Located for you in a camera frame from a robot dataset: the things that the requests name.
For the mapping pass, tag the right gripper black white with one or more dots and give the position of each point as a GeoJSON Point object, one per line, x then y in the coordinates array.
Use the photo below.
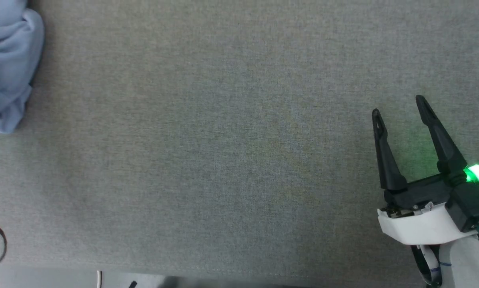
{"type": "Point", "coordinates": [419, 224]}

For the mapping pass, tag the light blue polo shirt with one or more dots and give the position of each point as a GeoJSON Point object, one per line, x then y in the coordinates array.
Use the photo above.
{"type": "Point", "coordinates": [7, 60]}

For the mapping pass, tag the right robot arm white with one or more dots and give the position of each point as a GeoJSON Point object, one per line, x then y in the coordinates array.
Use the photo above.
{"type": "Point", "coordinates": [467, 264]}

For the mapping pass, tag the small black part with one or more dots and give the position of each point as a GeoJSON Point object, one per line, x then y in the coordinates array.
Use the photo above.
{"type": "Point", "coordinates": [133, 284]}

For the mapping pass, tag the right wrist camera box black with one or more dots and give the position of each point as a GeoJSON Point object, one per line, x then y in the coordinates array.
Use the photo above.
{"type": "Point", "coordinates": [473, 204]}

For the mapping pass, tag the small white upright part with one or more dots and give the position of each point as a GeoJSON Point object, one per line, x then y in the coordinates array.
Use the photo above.
{"type": "Point", "coordinates": [99, 279]}

